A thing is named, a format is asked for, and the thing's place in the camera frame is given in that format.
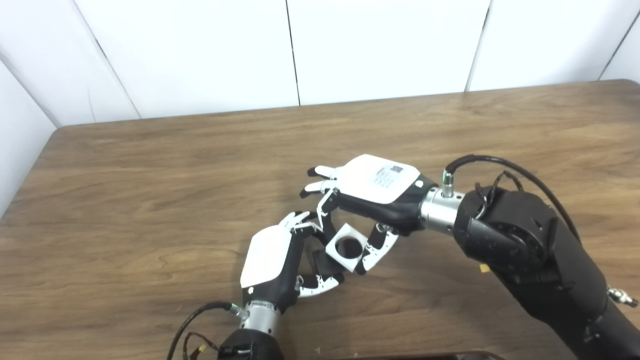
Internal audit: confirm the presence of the white square piece with hole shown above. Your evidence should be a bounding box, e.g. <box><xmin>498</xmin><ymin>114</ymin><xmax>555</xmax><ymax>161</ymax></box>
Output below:
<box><xmin>325</xmin><ymin>223</ymin><xmax>368</xmax><ymax>273</ymax></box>

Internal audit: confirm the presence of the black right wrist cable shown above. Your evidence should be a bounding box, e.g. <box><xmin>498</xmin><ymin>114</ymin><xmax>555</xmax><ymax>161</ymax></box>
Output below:
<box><xmin>442</xmin><ymin>154</ymin><xmax>581</xmax><ymax>241</ymax></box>

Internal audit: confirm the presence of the black peg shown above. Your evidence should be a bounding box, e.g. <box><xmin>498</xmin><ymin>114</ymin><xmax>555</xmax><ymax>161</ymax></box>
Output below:
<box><xmin>312</xmin><ymin>227</ymin><xmax>362</xmax><ymax>277</ymax></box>

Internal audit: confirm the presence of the thin wire with yellow connector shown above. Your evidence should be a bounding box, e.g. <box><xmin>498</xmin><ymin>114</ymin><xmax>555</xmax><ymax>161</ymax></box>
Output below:
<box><xmin>182</xmin><ymin>331</ymin><xmax>221</xmax><ymax>360</ymax></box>

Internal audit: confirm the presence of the black white robot left hand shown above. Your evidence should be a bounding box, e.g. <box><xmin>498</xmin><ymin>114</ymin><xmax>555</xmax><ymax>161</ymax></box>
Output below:
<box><xmin>240</xmin><ymin>210</ymin><xmax>346</xmax><ymax>315</ymax></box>

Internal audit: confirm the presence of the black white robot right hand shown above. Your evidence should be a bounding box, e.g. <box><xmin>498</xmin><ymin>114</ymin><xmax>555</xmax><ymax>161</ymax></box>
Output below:
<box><xmin>300</xmin><ymin>154</ymin><xmax>440</xmax><ymax>276</ymax></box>

